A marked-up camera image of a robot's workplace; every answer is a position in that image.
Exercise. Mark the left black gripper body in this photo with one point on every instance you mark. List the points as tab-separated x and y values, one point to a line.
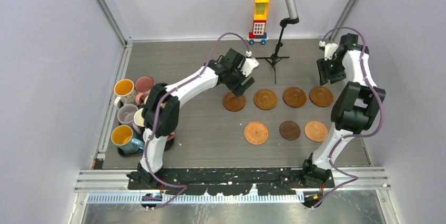
236	78

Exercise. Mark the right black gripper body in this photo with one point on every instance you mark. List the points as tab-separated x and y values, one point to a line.
335	70

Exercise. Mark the brown wooden coaster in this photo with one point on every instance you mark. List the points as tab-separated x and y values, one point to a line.
321	96
294	97
265	99
233	103

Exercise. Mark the black tripod microphone stand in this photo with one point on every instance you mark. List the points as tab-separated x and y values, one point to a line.
274	58

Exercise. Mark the woven rattan coaster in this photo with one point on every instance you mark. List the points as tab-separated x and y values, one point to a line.
256	133
316	131

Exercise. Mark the white mug terracotta handle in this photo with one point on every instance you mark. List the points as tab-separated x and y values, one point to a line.
171	136

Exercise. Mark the cream white mug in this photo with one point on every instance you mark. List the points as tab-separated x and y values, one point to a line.
138	122

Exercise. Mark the blue mug orange inside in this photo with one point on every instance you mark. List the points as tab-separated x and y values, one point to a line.
126	140

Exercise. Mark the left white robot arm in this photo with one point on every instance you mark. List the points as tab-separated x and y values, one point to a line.
161	110

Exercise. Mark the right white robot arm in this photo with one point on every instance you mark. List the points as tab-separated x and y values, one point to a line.
353	112

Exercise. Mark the dark walnut coaster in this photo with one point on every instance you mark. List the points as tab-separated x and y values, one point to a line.
289	130

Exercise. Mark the toy block tower on wheels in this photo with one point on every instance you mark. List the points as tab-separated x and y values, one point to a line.
258	32

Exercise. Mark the pink mug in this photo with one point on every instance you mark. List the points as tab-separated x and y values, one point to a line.
143	86

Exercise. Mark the white floral mug orange inside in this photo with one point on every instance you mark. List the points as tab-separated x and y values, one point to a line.
125	93

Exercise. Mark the lilac mug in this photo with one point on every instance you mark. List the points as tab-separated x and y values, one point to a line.
125	114

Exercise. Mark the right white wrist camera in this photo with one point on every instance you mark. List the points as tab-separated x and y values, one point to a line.
328	48

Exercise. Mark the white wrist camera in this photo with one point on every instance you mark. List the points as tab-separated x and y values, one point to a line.
249	64
328	48

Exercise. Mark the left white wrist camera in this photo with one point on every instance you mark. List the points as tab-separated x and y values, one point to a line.
249	64

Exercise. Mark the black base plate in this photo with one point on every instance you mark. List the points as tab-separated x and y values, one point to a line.
226	181

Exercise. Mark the aluminium front rail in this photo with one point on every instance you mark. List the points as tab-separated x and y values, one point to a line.
111	186

